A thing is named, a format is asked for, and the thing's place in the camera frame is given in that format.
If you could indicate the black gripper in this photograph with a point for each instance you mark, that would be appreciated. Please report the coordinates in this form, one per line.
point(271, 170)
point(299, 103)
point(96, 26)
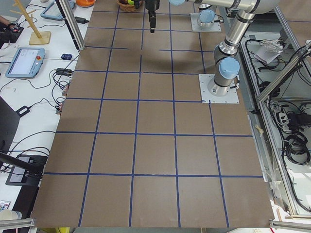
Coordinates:
point(152, 5)

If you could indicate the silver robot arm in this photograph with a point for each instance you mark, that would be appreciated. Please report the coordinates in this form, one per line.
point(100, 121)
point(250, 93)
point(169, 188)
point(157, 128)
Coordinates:
point(207, 18)
point(227, 67)

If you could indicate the woven wicker basket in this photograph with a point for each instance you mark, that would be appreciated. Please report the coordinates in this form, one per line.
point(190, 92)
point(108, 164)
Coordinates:
point(125, 6)

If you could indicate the orange bowl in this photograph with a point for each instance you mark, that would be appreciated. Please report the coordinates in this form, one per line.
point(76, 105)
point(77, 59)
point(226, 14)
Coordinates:
point(85, 3)

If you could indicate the black power adapter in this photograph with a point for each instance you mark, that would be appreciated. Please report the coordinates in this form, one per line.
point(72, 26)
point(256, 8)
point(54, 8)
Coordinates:
point(81, 20)

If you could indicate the small dark blue device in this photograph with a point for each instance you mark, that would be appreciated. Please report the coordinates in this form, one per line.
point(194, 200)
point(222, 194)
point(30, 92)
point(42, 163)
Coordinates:
point(66, 56)

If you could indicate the far blue teach pendant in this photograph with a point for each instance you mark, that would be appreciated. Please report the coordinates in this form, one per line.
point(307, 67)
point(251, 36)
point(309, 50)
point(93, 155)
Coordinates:
point(52, 12)

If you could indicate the blue teach pendant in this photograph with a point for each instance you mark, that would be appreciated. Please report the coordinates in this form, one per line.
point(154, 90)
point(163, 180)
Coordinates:
point(52, 12)
point(26, 63)

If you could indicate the wooden mug tree stand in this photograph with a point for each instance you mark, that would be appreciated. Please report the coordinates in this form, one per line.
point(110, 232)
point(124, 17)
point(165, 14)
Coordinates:
point(37, 37)

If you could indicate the crumpled white paper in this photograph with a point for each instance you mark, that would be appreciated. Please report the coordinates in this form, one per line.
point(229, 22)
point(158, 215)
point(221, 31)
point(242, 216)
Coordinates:
point(270, 49)

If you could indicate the near blue teach pendant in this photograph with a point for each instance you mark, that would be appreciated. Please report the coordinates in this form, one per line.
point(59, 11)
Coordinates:
point(26, 63)

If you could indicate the black monitor stand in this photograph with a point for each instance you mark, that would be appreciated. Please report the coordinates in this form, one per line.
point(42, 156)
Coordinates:
point(24, 167)

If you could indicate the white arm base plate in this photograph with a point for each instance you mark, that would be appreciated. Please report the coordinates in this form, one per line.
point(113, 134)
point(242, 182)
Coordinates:
point(212, 93)

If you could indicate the aluminium frame post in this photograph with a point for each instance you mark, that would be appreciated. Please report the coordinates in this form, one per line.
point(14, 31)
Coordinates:
point(70, 21)

